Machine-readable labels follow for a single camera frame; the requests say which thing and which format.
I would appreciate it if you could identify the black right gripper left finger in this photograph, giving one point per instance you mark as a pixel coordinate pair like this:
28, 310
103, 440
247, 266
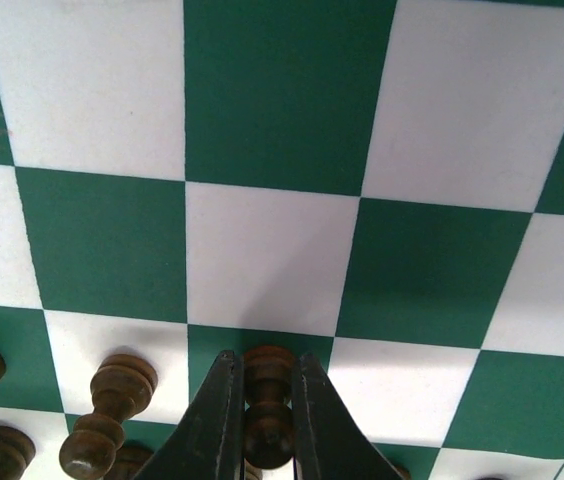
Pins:
208, 441

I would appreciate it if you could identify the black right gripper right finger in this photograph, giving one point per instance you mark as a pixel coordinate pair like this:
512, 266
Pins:
327, 442

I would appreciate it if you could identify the dark pawn chess piece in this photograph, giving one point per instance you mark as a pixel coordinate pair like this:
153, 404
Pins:
268, 423

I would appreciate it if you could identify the green white chess board mat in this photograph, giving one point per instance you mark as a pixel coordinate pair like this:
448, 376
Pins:
378, 183

